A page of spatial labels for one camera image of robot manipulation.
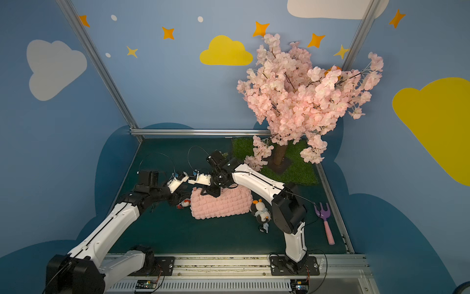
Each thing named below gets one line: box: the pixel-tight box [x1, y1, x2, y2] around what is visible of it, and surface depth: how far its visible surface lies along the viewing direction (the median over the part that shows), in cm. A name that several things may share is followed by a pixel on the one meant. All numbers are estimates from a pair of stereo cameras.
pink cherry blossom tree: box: [236, 33, 384, 172], surface depth 69 cm
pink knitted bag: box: [189, 184, 254, 220], surface depth 85 cm
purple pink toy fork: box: [313, 202, 335, 245], surface depth 85 cm
